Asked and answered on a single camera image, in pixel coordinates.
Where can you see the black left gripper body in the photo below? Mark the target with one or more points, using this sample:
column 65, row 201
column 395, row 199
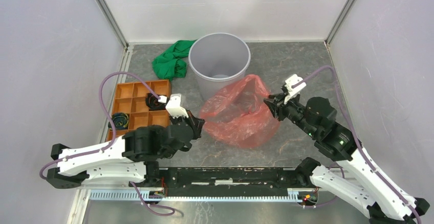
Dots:
column 176, row 120

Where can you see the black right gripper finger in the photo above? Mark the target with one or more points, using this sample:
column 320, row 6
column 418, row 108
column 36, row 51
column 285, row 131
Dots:
column 278, row 97
column 274, row 105

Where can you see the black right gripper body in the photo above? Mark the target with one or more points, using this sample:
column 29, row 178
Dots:
column 293, row 110

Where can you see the red plastic trash bag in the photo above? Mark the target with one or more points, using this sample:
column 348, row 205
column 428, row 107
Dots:
column 237, row 115

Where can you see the grey plastic trash bin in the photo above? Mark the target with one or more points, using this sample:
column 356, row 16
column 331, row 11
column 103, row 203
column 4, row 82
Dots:
column 218, row 60

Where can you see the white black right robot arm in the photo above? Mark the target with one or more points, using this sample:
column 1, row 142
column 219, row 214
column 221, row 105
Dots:
column 377, row 197

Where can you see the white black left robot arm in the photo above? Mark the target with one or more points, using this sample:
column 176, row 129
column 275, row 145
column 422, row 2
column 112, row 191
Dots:
column 122, row 160

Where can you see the black trash bag roll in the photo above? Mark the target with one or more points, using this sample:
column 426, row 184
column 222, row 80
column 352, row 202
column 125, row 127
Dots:
column 152, row 103

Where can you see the orange compartment tray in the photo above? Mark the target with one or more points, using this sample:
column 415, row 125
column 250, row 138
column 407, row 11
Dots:
column 130, row 99

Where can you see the black blue-yellow bag roll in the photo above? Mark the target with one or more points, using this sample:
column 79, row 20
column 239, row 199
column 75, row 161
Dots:
column 120, row 120

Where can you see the green crumpled cloth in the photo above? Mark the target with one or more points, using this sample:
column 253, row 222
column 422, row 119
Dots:
column 170, row 64

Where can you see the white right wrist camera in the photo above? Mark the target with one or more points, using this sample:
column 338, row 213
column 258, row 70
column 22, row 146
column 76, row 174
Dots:
column 292, row 87

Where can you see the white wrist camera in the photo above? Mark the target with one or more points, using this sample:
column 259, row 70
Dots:
column 173, row 105
column 292, row 87

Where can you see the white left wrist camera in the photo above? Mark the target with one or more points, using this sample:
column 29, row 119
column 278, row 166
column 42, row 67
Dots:
column 173, row 105

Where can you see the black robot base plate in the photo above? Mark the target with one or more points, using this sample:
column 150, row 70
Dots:
column 225, row 181

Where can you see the aluminium frame rail front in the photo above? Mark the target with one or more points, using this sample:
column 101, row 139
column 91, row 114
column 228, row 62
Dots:
column 106, row 191

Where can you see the aluminium corner post right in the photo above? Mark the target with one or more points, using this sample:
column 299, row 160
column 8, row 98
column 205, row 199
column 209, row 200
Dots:
column 339, row 21

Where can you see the aluminium corner post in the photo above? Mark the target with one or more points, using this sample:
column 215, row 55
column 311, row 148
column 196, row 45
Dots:
column 339, row 21
column 103, row 5

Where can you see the aluminium corner post left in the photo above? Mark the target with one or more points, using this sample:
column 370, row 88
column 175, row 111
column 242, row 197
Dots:
column 103, row 5

